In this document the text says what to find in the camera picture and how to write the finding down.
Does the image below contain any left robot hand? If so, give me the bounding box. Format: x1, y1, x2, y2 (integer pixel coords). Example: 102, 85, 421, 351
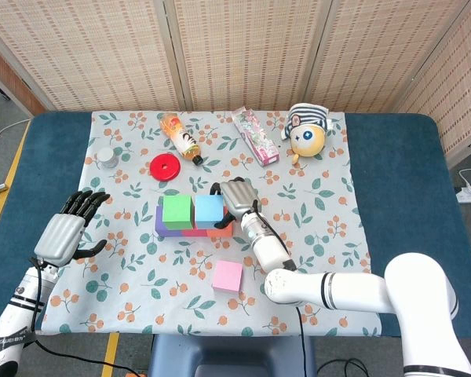
34, 190, 111, 267

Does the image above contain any green foam cube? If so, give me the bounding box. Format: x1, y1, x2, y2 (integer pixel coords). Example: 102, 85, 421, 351
162, 194, 195, 230

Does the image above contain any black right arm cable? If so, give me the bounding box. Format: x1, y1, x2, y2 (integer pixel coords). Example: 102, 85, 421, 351
250, 199, 306, 377

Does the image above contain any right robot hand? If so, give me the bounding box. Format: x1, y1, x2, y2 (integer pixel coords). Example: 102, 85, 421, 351
209, 177, 263, 229

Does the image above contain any yellow plush toy striped hat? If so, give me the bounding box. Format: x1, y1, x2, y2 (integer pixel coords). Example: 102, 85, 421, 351
280, 102, 334, 164

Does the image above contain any floral tablecloth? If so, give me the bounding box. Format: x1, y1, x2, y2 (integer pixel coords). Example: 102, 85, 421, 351
41, 110, 382, 338

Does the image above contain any pink foam cube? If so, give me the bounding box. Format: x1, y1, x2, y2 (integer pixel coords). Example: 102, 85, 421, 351
212, 259, 244, 295

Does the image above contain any black floor cable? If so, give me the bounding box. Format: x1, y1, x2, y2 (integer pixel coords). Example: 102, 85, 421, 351
316, 357, 372, 377

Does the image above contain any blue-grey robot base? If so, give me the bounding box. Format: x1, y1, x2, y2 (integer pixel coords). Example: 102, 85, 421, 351
147, 334, 317, 377

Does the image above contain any small white jar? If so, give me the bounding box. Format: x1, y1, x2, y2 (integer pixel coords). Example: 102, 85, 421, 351
96, 148, 120, 170

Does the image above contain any blue foam cube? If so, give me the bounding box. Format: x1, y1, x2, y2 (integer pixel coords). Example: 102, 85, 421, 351
195, 194, 225, 229

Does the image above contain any woven folding screen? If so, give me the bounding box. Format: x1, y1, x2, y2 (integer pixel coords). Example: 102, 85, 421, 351
0, 0, 471, 158

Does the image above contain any orange drink bottle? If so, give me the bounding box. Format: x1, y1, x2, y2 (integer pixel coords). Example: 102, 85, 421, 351
159, 112, 204, 167

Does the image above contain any purple foam cube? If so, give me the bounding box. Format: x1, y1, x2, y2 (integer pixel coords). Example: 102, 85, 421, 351
155, 196, 185, 238

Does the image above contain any pink toothbrush package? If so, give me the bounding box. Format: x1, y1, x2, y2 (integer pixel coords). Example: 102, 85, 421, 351
230, 106, 280, 167

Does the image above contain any red plastic disc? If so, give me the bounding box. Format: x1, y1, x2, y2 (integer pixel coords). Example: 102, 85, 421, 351
149, 153, 181, 182

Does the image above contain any orange foam cube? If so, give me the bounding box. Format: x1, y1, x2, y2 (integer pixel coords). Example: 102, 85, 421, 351
206, 207, 235, 238

